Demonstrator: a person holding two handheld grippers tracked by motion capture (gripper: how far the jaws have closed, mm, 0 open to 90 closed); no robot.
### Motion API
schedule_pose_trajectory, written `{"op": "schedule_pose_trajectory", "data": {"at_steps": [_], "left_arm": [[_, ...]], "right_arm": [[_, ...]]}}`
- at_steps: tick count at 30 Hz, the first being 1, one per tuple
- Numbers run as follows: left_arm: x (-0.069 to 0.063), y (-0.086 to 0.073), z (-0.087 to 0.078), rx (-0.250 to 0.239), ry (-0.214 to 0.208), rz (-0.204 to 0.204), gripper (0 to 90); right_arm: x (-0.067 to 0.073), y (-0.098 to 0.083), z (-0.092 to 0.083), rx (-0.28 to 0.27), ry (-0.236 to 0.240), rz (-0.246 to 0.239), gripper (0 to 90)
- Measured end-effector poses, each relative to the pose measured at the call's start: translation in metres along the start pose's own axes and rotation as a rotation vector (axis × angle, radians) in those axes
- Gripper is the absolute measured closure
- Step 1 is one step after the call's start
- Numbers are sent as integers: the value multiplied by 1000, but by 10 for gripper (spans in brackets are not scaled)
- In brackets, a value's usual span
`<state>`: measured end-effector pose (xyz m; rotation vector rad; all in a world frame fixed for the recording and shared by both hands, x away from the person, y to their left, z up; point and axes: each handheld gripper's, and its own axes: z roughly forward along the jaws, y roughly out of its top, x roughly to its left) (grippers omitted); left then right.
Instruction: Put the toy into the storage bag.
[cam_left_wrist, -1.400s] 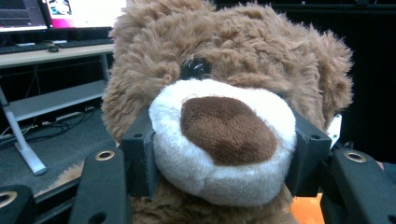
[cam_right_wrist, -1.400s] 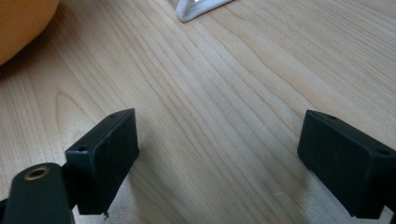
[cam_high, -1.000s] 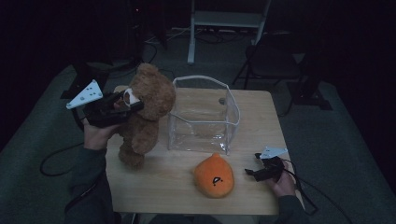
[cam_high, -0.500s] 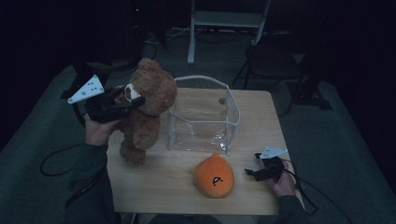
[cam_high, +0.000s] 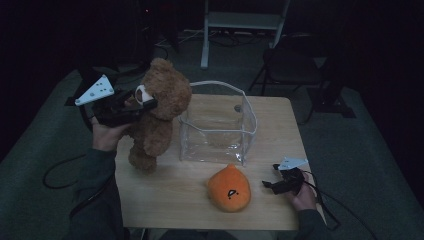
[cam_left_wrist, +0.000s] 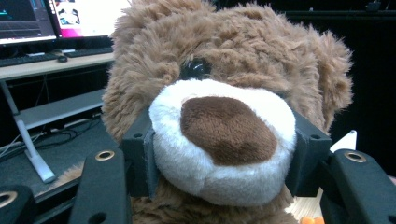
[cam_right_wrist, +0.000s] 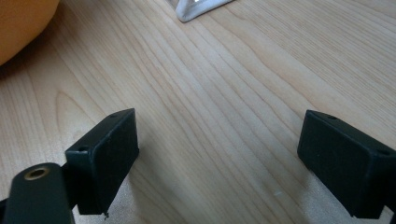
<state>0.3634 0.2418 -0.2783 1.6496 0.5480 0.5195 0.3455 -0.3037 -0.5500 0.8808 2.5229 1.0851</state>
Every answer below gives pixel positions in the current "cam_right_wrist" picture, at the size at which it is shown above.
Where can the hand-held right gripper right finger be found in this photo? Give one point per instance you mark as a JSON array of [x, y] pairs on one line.
[[342, 168]]

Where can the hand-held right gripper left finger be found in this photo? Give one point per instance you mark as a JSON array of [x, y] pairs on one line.
[[106, 161]]

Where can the orange plush toy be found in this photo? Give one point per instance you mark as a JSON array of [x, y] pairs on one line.
[[21, 25]]

